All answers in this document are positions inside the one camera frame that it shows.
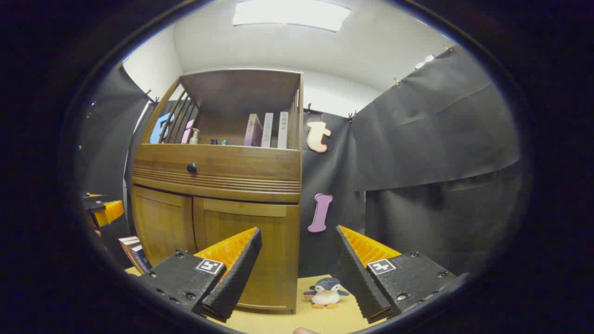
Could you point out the large ceiling light panel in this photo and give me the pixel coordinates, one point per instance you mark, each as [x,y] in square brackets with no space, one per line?
[290,15]

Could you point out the small ceiling light panel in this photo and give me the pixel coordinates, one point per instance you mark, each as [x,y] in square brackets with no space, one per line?
[424,61]

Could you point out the blue and white book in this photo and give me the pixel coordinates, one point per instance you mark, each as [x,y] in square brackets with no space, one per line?
[140,259]

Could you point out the black backdrop cloth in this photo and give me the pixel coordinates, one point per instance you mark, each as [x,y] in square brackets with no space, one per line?
[441,139]

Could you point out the black round drawer knob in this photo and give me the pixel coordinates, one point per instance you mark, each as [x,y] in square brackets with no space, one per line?
[191,168]

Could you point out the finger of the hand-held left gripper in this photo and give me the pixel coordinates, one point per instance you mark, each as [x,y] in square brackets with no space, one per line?
[111,211]

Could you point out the wooden cabinet door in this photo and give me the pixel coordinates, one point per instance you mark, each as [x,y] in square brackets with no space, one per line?
[162,222]
[274,260]

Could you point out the small white bottle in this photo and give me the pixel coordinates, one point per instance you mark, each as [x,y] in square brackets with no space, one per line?
[194,137]

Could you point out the wooden cabinet drawer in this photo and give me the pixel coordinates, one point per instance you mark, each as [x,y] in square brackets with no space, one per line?
[246,162]

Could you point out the red spine book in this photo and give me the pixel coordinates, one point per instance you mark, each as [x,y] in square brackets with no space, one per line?
[126,246]

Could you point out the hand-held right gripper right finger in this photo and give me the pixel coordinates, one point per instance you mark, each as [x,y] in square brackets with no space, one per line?
[357,278]

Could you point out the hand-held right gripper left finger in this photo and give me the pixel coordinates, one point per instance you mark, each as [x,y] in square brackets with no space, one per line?
[236,278]

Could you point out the wooden double-door shoe cabinet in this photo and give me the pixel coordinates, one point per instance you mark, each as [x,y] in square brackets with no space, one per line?
[241,93]

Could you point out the penguin plush toy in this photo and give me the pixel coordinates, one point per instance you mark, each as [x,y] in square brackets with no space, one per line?
[326,292]

